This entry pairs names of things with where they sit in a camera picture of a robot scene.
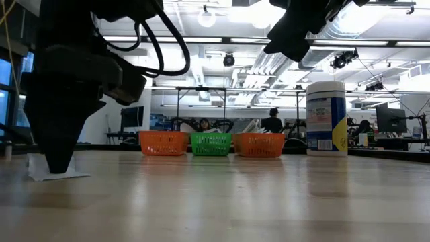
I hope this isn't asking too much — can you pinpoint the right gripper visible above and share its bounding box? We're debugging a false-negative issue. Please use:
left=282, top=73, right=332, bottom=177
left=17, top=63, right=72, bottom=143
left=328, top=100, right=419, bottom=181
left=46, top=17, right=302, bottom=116
left=263, top=0, right=370, bottom=63

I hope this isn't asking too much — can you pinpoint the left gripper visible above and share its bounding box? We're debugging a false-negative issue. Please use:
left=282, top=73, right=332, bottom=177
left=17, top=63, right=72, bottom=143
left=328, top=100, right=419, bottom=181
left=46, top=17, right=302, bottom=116
left=20, top=43, right=148, bottom=175

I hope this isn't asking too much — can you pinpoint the large window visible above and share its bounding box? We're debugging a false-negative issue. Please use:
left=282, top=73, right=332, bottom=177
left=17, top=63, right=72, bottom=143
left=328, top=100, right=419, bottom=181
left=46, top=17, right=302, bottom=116
left=0, top=50, right=36, bottom=142

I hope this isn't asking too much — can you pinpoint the black monitor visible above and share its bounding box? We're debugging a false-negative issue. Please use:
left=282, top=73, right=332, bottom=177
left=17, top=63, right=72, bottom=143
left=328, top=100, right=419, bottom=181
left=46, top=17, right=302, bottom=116
left=120, top=106, right=145, bottom=132
left=375, top=102, right=409, bottom=134

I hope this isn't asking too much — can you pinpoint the black overhead light bar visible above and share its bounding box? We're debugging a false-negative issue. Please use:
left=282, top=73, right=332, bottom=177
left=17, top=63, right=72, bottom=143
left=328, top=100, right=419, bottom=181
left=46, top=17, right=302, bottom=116
left=102, top=34, right=423, bottom=47

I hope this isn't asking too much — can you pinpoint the person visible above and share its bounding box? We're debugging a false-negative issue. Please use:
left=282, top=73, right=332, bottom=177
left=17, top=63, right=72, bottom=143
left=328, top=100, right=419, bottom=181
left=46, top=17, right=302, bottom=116
left=351, top=119, right=376, bottom=143
left=198, top=117, right=212, bottom=133
left=260, top=107, right=284, bottom=134

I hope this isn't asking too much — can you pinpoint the white blue wipes canister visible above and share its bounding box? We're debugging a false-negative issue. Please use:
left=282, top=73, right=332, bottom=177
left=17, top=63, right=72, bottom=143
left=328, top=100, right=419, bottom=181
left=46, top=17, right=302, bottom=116
left=305, top=80, right=349, bottom=157

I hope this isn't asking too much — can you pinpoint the orange plastic basket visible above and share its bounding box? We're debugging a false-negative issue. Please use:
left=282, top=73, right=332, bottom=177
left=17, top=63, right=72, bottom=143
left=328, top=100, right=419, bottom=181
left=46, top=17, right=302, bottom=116
left=232, top=132, right=286, bottom=159
left=138, top=130, right=189, bottom=157

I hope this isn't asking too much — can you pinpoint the black metal rack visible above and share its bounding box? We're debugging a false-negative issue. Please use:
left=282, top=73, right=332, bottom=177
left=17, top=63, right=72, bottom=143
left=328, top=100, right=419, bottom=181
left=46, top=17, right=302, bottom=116
left=175, top=86, right=226, bottom=132

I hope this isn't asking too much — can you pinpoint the green plastic basket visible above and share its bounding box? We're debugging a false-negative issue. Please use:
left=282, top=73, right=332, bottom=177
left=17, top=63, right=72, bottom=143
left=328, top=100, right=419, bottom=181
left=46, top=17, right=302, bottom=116
left=189, top=132, right=233, bottom=157

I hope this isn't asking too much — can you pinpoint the black rig camera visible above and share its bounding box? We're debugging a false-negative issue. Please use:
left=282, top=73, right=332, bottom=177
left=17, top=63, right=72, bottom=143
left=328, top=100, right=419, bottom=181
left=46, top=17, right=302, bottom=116
left=365, top=81, right=385, bottom=92
left=330, top=49, right=359, bottom=70

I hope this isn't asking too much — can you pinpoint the round black ceiling camera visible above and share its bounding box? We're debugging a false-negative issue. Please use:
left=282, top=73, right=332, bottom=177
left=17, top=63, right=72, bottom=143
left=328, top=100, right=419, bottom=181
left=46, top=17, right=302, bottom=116
left=222, top=52, right=236, bottom=67

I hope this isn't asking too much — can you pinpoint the white cylinder post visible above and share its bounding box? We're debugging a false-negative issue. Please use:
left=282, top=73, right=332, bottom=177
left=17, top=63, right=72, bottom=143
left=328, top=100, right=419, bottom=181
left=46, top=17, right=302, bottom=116
left=3, top=141, right=14, bottom=161

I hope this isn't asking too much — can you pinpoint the white ring ceiling lamp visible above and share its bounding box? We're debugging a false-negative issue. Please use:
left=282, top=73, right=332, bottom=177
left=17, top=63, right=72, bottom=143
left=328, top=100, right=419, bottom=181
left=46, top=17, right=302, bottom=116
left=197, top=9, right=217, bottom=28

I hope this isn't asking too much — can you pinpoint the black camera cable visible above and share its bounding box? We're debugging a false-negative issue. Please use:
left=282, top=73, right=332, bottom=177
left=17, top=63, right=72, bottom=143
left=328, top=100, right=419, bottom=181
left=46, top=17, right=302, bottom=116
left=90, top=0, right=191, bottom=79

